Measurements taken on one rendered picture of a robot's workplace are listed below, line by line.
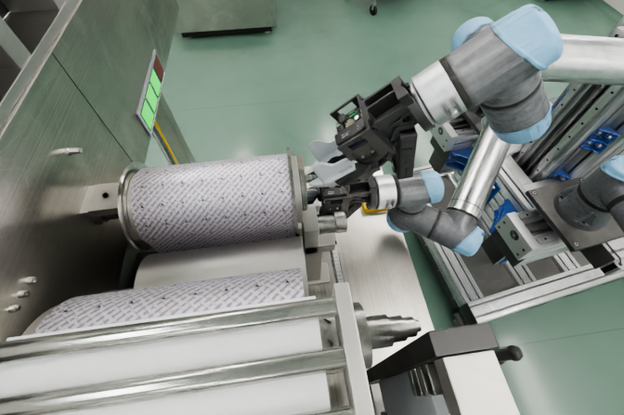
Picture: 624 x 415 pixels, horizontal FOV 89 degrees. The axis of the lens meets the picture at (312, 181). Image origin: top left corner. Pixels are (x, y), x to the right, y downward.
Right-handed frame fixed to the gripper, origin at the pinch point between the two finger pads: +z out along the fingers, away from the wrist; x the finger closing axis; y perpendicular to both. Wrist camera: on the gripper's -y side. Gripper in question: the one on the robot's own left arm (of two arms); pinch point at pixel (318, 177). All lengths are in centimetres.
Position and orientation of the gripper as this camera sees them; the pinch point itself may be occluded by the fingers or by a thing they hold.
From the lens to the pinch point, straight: 53.5
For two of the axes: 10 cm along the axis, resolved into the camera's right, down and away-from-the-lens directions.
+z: -7.6, 4.5, 4.7
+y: -6.4, -3.7, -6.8
